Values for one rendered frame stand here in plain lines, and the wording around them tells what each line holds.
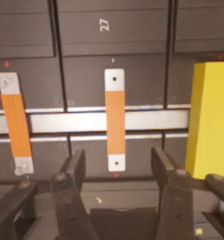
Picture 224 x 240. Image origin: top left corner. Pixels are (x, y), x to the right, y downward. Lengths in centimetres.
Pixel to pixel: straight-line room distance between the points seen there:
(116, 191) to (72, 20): 25
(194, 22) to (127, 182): 24
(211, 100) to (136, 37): 12
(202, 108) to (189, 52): 7
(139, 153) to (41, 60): 19
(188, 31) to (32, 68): 21
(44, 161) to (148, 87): 19
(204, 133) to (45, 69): 23
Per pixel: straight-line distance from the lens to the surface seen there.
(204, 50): 26
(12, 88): 27
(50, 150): 28
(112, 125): 25
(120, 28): 24
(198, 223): 37
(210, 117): 25
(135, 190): 29
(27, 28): 26
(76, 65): 25
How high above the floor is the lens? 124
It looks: 75 degrees down
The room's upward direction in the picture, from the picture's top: 180 degrees clockwise
